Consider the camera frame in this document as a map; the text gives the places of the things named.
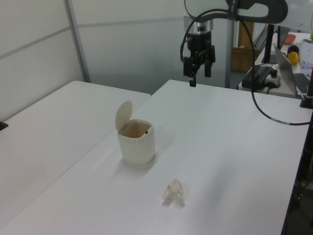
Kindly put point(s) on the paper trash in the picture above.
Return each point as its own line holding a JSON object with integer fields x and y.
{"x": 174, "y": 192}

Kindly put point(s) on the small white lidded bin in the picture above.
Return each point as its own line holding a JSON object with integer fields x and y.
{"x": 137, "y": 147}

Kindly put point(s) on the black monitor stand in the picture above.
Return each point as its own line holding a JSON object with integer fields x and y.
{"x": 269, "y": 46}

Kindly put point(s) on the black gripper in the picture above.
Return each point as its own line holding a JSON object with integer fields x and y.
{"x": 201, "y": 42}

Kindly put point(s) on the emergency stop button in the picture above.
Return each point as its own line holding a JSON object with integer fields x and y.
{"x": 274, "y": 78}

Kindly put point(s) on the wooden cabinet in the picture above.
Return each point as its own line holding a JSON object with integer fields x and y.
{"x": 240, "y": 61}

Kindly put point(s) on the white keyboard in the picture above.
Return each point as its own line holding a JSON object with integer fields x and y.
{"x": 306, "y": 54}

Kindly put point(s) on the black control box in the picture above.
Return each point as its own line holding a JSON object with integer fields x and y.
{"x": 255, "y": 77}

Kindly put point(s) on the yellow ball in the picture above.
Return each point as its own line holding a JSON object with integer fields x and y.
{"x": 293, "y": 58}

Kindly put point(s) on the grey metal column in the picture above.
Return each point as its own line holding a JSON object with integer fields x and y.
{"x": 231, "y": 54}

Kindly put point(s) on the red bowl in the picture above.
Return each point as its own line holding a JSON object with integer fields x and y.
{"x": 290, "y": 39}

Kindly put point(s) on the grey open laptop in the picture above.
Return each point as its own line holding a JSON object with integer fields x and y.
{"x": 286, "y": 69}

